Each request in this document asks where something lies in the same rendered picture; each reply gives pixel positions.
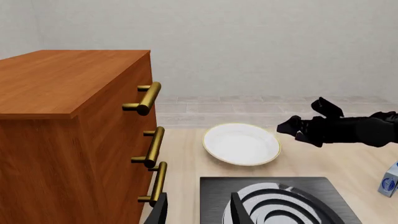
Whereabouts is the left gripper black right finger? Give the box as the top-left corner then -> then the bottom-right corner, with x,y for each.
229,192 -> 251,224

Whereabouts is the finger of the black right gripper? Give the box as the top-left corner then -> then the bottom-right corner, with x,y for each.
294,131 -> 325,149
276,115 -> 303,138

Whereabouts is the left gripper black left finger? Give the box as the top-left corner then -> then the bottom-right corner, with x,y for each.
144,192 -> 169,224

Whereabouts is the flat black stove plate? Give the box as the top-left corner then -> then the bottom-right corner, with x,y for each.
199,175 -> 363,224

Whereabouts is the white plate with gold rim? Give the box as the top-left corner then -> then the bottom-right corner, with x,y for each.
202,122 -> 282,167

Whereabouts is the white and blue milk carton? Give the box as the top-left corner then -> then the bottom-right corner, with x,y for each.
377,160 -> 398,198

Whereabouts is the wooden cabinet with drawers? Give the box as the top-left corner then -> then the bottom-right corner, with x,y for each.
0,49 -> 159,224

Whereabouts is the brass drawer handle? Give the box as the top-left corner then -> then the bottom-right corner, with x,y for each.
121,81 -> 162,116
131,126 -> 165,169
137,161 -> 168,208

